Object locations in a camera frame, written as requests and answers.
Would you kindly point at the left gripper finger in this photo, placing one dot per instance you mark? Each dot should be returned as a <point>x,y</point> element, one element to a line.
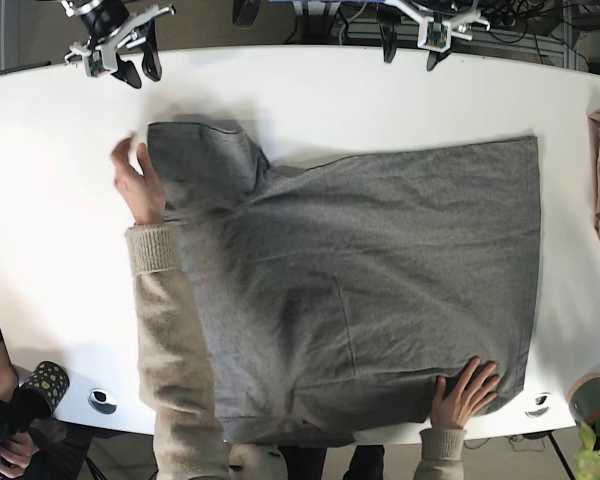
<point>437,52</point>
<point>388,21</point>

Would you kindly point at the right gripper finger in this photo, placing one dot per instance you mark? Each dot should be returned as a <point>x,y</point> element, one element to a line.
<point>151,64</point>
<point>127,73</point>

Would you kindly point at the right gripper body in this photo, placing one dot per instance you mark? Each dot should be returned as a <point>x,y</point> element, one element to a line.
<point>111,28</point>

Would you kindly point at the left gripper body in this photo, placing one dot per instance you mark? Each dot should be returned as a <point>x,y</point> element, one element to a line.
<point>439,22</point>

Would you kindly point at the heather grey T-shirt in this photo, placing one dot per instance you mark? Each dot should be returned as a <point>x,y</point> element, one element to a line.
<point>332,298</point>

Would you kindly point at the left beige sweater forearm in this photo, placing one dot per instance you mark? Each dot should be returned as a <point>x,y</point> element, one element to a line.
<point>176,379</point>

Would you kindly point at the right beige sweater forearm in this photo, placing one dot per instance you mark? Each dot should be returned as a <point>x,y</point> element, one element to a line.
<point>441,451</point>

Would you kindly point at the person's left hand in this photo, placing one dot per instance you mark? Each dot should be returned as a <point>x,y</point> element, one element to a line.
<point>142,191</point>

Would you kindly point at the person's right hand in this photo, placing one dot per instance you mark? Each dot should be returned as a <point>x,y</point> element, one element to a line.
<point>474,389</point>

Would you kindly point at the person's hand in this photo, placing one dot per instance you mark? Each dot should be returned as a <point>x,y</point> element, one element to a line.
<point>16,455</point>

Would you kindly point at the black gold-dotted cup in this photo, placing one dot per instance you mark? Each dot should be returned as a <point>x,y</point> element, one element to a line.
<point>42,392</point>

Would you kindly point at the grey tape roll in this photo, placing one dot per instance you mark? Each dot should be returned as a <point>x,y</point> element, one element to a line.
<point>584,400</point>

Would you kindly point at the green potted plant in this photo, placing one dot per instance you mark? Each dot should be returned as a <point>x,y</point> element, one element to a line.
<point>587,457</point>

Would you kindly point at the left table cable grommet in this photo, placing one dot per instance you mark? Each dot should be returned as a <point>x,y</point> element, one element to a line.
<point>102,401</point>

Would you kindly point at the table cable grommet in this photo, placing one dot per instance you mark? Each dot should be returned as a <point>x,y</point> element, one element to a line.
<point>102,401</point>
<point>538,405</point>

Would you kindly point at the right table cable grommet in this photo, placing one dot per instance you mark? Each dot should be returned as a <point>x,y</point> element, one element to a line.
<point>538,405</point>

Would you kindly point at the black camera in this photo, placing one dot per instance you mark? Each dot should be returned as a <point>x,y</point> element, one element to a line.
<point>18,414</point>

